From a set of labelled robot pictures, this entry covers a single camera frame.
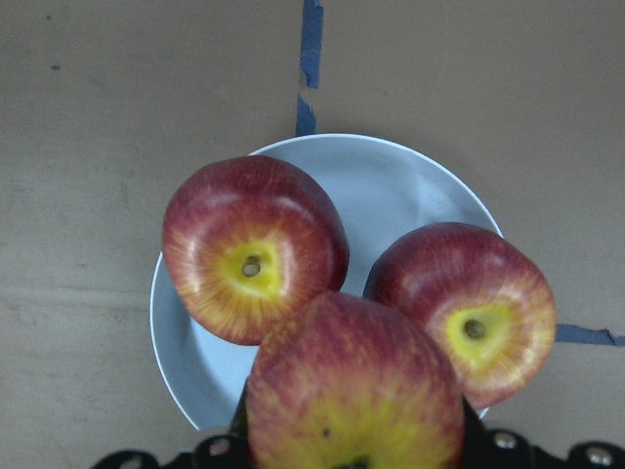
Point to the red apple plate left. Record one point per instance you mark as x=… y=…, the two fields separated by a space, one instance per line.
x=249 y=241

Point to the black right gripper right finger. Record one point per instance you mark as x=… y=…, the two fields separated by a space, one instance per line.
x=502 y=448

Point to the red yellow apple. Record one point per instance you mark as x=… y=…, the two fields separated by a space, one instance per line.
x=350 y=383

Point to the red apple plate front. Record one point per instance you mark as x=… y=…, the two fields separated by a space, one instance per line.
x=483 y=301

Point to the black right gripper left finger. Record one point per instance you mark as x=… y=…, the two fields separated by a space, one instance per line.
x=229 y=450

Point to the red apple plate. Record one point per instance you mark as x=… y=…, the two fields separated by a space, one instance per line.
x=249 y=241
x=483 y=301

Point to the white round plate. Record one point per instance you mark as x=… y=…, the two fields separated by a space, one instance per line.
x=382 y=190

